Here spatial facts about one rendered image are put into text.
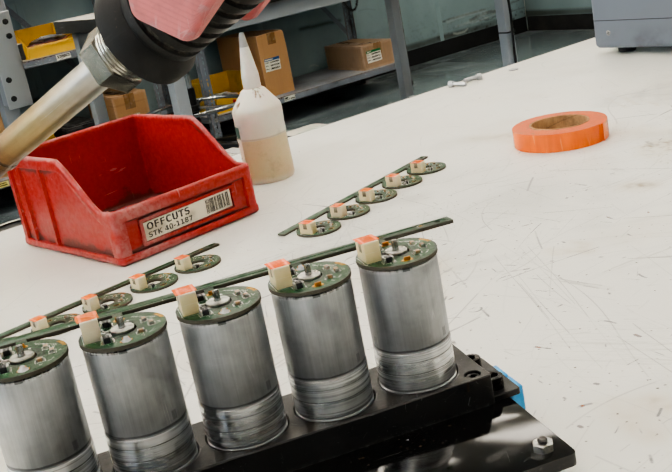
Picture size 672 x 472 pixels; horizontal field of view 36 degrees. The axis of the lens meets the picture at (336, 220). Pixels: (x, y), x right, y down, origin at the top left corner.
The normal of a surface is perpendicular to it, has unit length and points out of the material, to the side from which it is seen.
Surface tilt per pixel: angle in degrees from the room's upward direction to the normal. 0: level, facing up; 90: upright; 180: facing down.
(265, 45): 90
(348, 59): 89
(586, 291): 0
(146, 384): 90
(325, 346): 90
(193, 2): 99
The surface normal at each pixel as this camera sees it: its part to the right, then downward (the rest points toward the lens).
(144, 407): 0.35, 0.21
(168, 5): -0.48, 0.48
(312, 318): 0.01, 0.29
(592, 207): -0.18, -0.94
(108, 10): -0.09, -0.30
